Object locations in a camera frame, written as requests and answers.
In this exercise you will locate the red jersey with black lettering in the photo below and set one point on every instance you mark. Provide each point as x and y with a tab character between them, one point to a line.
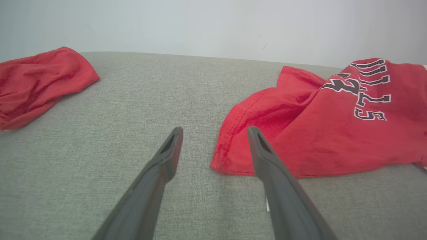
317	143

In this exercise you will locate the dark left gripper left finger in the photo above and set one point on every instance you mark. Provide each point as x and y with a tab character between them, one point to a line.
143	200

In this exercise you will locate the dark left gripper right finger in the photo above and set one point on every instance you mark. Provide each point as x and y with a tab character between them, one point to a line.
290	206

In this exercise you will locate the grey fabric sofa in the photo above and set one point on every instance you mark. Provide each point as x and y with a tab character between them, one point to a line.
100	150

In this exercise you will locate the red shorts with white trim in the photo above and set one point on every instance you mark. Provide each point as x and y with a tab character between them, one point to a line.
40	80

